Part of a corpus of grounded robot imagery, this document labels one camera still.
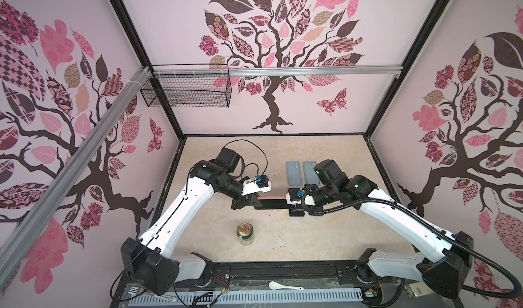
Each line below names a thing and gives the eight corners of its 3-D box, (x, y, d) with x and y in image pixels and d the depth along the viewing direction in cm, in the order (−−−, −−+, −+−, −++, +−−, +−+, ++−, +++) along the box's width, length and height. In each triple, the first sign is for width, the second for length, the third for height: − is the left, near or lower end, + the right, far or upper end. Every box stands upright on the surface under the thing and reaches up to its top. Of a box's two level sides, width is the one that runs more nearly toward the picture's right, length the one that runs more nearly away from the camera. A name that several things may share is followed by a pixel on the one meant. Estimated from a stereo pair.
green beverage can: (239, 246, 82) (235, 237, 73) (240, 232, 86) (237, 222, 77) (253, 246, 82) (252, 237, 73) (254, 232, 86) (252, 222, 77)
